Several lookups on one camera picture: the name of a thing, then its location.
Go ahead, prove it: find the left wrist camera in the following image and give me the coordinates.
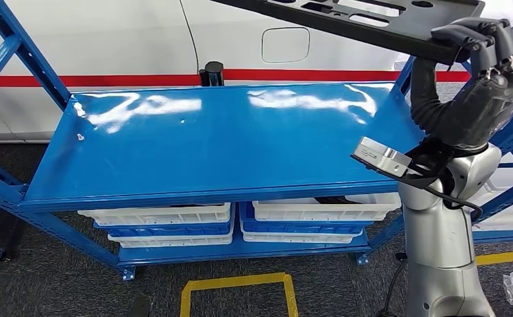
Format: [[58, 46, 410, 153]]
[[128, 292, 153, 317]]

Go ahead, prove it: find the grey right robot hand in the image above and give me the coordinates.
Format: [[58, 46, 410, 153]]
[[409, 17, 513, 153]]

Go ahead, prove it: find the white car fuel flap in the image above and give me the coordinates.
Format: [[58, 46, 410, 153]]
[[261, 26, 311, 64]]

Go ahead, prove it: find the black camera bracket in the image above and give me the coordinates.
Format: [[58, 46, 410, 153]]
[[351, 139, 458, 191]]

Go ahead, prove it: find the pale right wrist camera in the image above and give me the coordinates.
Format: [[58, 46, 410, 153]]
[[353, 136, 412, 178]]

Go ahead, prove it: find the yellow floor tape square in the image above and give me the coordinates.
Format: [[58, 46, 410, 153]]
[[179, 271, 300, 317], [475, 249, 513, 267]]

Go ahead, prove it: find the black plastic panel part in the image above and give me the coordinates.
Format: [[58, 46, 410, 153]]
[[210, 0, 487, 67]]

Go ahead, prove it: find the black stanchion post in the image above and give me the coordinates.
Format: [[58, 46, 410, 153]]
[[199, 60, 225, 87]]

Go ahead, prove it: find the white car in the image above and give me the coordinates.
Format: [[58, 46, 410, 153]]
[[0, 0, 419, 145]]

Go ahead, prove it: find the black cable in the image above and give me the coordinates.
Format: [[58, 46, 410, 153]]
[[376, 252, 409, 317], [413, 174, 485, 224]]

